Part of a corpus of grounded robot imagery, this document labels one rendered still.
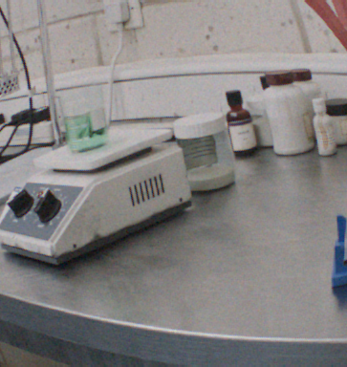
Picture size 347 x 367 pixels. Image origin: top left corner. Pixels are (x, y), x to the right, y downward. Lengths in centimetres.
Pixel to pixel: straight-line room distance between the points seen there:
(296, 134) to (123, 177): 30
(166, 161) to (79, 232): 14
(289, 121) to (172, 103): 36
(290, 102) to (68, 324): 50
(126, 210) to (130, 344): 26
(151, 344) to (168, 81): 81
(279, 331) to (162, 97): 89
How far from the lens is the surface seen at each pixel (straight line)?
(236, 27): 145
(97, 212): 96
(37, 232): 96
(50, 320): 84
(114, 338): 78
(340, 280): 73
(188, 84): 148
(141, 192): 100
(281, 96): 119
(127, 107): 157
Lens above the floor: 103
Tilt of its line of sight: 14 degrees down
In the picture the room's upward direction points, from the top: 11 degrees counter-clockwise
